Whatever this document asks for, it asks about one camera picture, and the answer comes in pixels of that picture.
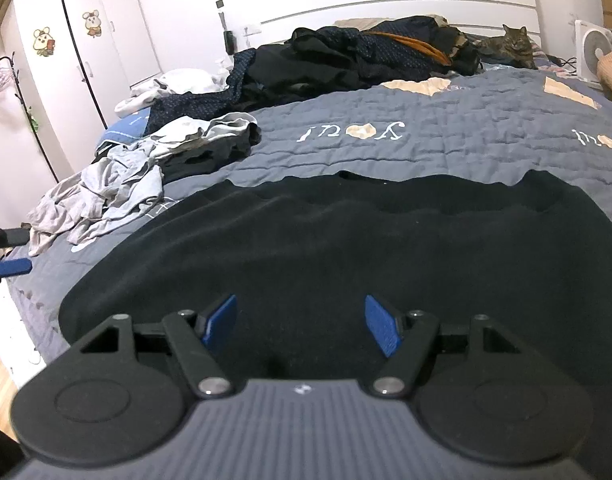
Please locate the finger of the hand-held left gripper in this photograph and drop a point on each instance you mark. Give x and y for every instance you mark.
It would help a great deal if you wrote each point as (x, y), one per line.
(8, 268)
(10, 238)

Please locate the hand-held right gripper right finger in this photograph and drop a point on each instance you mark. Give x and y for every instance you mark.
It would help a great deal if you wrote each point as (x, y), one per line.
(383, 325)

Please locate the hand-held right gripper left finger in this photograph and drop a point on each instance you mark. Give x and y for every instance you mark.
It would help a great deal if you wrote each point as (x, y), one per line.
(219, 322)

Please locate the black fleece sweater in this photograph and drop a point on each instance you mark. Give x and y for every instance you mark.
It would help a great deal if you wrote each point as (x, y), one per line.
(336, 240)

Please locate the pile of grey clothes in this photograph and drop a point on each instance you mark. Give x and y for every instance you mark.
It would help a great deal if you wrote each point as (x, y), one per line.
(115, 185)

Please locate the white clothes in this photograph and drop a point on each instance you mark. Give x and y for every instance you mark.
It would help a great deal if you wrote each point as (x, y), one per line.
(185, 82)

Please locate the pile of dark clothes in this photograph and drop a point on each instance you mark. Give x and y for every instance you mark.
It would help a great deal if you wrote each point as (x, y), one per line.
(311, 65)

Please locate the black coat rack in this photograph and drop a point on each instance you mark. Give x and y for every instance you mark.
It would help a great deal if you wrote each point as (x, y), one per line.
(31, 110)

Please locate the blue pillow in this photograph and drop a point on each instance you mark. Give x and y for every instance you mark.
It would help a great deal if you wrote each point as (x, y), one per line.
(125, 127)

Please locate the black shorts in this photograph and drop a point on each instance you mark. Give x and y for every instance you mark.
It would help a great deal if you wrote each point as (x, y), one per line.
(210, 152)

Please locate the cartoon mouse sticker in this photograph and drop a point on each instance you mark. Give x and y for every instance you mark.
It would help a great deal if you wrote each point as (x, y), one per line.
(91, 22)
(44, 42)

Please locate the grey printed quilt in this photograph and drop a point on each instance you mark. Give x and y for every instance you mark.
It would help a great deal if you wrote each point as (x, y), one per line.
(436, 125)

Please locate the white wardrobe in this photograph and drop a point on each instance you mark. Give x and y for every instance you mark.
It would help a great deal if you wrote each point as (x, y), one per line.
(110, 35)

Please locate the tabby cat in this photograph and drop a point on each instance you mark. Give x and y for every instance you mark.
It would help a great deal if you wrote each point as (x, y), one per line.
(511, 47)

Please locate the white headboard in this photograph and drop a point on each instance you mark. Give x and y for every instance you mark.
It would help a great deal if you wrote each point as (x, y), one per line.
(411, 5)

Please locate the white box fan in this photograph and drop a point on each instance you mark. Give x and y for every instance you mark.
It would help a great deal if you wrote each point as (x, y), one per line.
(593, 50)

